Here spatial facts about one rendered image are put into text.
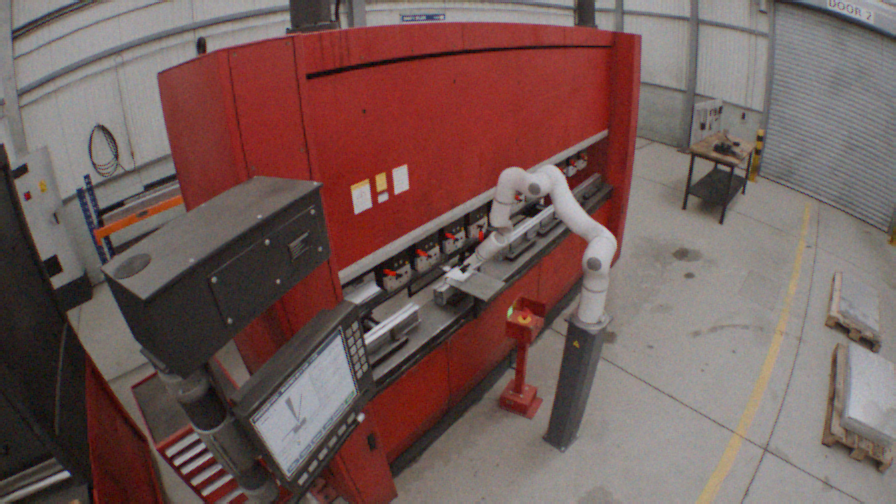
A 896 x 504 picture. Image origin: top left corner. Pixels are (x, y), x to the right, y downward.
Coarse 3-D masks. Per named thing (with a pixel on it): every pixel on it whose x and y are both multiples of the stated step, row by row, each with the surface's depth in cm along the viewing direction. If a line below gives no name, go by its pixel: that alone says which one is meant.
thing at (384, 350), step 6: (402, 336) 201; (390, 342) 198; (396, 342) 198; (402, 342) 199; (384, 348) 194; (390, 348) 194; (396, 348) 197; (372, 354) 191; (378, 354) 191; (384, 354) 191; (390, 354) 194; (372, 360) 187; (378, 360) 189; (372, 366) 187
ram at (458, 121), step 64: (384, 64) 150; (448, 64) 171; (512, 64) 207; (576, 64) 265; (320, 128) 134; (384, 128) 156; (448, 128) 185; (512, 128) 225; (576, 128) 292; (448, 192) 199; (384, 256) 179
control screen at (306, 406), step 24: (336, 336) 104; (312, 360) 96; (336, 360) 106; (288, 384) 89; (312, 384) 97; (336, 384) 107; (264, 408) 82; (288, 408) 90; (312, 408) 98; (336, 408) 109; (264, 432) 82; (288, 432) 90; (312, 432) 99; (288, 456) 91
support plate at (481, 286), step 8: (472, 272) 230; (448, 280) 225; (456, 280) 224; (472, 280) 224; (480, 280) 223; (488, 280) 223; (496, 280) 222; (464, 288) 218; (472, 288) 217; (480, 288) 217; (488, 288) 217; (496, 288) 216; (480, 296) 211; (488, 296) 211
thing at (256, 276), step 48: (240, 192) 91; (288, 192) 88; (144, 240) 72; (192, 240) 71; (240, 240) 74; (288, 240) 86; (144, 288) 57; (192, 288) 64; (240, 288) 75; (288, 288) 89; (144, 336) 66; (192, 336) 65; (192, 384) 74; (240, 480) 93
